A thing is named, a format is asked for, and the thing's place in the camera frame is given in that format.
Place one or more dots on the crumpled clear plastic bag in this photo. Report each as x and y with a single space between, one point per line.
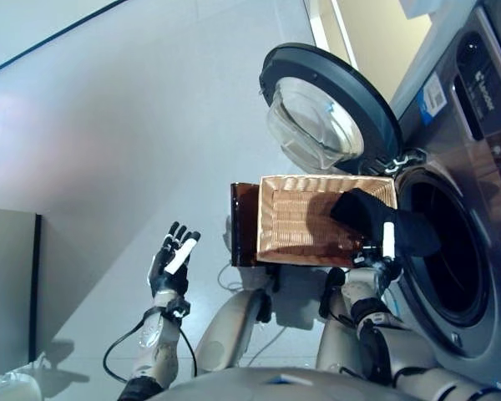
12 382

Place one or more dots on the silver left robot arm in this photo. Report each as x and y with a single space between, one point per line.
163 351

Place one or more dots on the grey robot torso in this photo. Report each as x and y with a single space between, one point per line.
275 386

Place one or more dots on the silver robot leg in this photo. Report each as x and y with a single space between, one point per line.
229 330
334 334

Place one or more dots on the long black garment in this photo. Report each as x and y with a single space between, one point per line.
371 213

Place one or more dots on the round washing machine door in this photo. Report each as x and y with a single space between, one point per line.
342 79

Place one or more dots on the blue white machine label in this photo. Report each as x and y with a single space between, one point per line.
433 98

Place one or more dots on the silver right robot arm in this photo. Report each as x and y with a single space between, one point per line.
384 342

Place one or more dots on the silver right robot leg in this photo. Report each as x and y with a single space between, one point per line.
334 334

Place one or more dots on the silver left robot leg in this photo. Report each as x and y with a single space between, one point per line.
229 330

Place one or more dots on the brown translucent stool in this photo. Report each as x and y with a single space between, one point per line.
244 225

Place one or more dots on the grey front-load washing machine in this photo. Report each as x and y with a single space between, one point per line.
476 167

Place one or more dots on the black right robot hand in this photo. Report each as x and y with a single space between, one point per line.
388 250

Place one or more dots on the rectangular wicker laundry basket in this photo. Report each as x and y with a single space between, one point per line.
288 225

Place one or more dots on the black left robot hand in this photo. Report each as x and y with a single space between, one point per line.
171 271

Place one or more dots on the grey cabinet panel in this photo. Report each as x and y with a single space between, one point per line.
8 284

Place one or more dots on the metal door hinge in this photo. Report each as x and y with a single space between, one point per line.
401 160

